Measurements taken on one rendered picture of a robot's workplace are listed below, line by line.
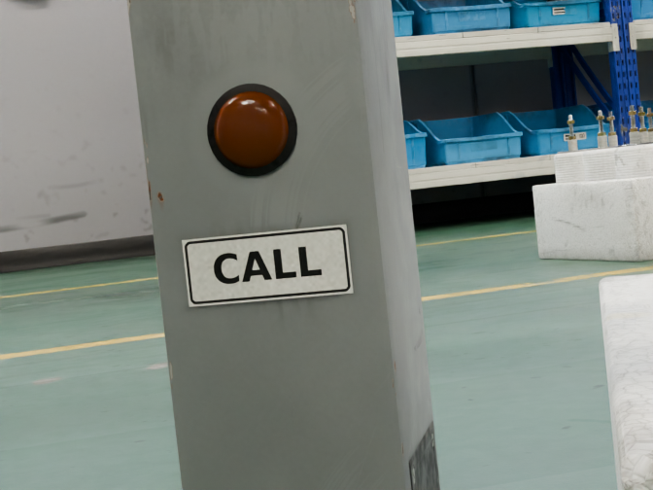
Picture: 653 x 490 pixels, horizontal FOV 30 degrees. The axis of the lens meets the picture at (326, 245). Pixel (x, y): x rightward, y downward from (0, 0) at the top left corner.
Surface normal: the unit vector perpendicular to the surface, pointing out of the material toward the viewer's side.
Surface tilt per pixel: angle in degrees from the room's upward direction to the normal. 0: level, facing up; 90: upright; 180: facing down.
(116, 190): 90
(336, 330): 90
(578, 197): 90
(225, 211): 90
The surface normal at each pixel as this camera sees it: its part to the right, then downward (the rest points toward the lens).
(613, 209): -0.91, 0.11
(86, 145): 0.29, 0.02
